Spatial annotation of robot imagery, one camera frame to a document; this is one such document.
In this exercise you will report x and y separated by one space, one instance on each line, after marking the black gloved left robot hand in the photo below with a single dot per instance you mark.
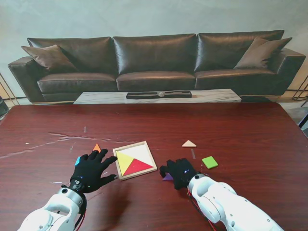
92 172

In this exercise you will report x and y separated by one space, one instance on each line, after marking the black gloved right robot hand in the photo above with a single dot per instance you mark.
180 173

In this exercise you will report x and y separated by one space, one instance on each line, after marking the purple tangram triangle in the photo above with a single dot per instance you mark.
167 177

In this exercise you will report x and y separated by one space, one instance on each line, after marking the large yellow tangram triangle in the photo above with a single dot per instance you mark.
124 162

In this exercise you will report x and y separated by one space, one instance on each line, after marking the large red tangram triangle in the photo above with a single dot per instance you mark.
139 166

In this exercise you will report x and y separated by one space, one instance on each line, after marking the square wooden puzzle tray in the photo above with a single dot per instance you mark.
142 150

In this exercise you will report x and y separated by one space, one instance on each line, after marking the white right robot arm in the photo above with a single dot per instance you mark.
228 204

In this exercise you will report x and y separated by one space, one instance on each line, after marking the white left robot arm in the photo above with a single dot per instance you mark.
51 211

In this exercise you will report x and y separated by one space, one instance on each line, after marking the blue tangram triangle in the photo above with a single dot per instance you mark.
77 161

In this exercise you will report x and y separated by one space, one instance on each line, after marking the orange tangram parallelogram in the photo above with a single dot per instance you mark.
97 148

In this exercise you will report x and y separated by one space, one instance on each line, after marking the green tangram square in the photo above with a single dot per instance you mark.
209 162

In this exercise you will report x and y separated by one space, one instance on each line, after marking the clear tape strip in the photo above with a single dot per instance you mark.
193 154

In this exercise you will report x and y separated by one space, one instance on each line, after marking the small natural wood triangle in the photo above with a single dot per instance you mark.
188 144

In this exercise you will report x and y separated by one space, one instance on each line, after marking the grey marble coffee table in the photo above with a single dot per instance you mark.
101 97

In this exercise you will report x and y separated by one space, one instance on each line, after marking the small glass ball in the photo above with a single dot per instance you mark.
161 94

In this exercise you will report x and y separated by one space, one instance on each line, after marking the long black decorative tray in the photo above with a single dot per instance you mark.
142 95

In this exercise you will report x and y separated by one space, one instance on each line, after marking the black chair edge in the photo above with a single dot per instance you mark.
2 108

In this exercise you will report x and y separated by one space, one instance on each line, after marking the dark brown leather sofa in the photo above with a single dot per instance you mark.
154 60

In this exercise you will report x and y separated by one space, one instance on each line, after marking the brown throw pillow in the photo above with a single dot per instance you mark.
262 54
50 57

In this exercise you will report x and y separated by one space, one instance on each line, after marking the thin metal side table frame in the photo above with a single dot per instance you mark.
9 92
299 91

